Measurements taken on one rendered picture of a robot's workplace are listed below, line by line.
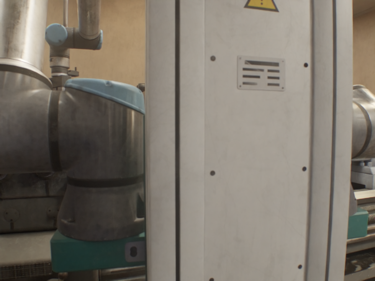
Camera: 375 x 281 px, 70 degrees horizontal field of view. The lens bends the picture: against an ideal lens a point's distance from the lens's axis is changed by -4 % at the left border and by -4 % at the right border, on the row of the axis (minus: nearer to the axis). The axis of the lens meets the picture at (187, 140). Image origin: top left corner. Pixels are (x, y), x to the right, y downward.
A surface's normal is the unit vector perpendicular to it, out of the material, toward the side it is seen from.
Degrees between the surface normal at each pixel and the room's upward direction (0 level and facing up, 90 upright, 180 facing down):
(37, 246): 32
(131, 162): 90
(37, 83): 79
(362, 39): 90
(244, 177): 90
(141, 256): 90
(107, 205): 70
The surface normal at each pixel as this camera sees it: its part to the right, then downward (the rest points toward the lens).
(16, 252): 0.16, -0.82
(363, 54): -0.95, 0.02
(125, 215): 0.53, -0.30
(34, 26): 0.90, -0.21
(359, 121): 0.32, -0.23
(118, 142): 0.51, 0.04
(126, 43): 0.31, 0.05
